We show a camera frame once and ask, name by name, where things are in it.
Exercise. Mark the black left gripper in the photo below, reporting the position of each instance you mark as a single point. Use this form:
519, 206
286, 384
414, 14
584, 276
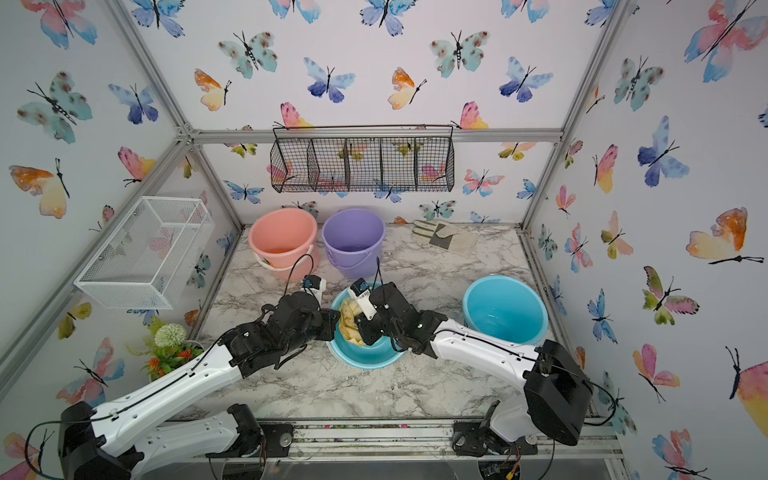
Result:
327, 316

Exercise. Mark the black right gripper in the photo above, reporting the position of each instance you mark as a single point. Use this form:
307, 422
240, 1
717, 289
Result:
363, 325

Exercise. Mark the teal bucket with sticker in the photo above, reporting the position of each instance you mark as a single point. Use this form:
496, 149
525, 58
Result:
377, 356

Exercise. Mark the cream yellow microfibre cloth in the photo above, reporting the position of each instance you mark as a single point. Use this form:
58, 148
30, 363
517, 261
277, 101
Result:
348, 327

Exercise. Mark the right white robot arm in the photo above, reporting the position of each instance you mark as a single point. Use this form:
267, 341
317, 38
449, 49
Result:
556, 392

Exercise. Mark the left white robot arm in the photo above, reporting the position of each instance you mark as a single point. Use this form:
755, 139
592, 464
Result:
131, 435

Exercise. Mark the pink plastic bucket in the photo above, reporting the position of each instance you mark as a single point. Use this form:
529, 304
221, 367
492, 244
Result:
283, 243

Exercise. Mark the purple plastic bucket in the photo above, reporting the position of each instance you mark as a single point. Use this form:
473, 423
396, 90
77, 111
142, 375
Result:
353, 240

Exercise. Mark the artificial flower pot plant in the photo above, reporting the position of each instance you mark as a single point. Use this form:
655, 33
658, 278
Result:
165, 348

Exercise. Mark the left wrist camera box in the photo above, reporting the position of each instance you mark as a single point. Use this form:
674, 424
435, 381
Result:
314, 285

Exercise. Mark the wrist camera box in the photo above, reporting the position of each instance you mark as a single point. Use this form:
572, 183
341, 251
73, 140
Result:
360, 292
314, 285

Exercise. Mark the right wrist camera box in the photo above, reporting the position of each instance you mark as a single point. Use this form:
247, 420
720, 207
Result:
360, 292

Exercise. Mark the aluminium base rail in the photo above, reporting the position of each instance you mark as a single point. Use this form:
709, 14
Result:
361, 440

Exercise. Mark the white mesh wall basket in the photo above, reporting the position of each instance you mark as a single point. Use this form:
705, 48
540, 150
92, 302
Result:
150, 255

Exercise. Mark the black wire wall basket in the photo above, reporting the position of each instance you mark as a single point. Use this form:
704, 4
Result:
363, 159

